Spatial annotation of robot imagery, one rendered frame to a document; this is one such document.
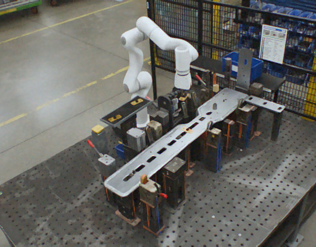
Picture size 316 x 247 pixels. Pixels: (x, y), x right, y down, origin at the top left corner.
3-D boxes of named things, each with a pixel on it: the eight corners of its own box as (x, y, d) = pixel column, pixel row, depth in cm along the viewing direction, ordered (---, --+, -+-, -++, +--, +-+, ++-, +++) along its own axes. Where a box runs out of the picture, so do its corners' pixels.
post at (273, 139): (278, 145, 272) (283, 113, 255) (265, 140, 278) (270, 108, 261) (282, 141, 276) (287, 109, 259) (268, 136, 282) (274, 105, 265)
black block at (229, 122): (230, 159, 262) (233, 126, 245) (218, 153, 268) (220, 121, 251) (236, 153, 267) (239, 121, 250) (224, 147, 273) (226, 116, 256)
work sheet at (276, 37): (283, 65, 284) (289, 28, 266) (257, 58, 296) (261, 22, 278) (284, 64, 285) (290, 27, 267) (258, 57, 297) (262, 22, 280)
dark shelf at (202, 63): (273, 93, 277) (273, 90, 275) (182, 65, 327) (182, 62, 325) (284, 82, 290) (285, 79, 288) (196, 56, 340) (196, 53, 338)
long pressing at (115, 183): (127, 200, 195) (127, 199, 194) (99, 183, 207) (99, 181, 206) (250, 96, 278) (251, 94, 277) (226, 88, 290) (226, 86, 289)
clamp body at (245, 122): (244, 152, 268) (248, 113, 248) (230, 146, 274) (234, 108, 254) (250, 145, 273) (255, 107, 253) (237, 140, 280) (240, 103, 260)
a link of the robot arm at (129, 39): (147, 90, 270) (130, 99, 262) (137, 83, 277) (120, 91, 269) (146, 30, 236) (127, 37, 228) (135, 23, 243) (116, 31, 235)
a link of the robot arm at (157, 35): (166, 32, 232) (197, 62, 222) (147, 40, 224) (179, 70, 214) (169, 21, 225) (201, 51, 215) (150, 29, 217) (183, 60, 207)
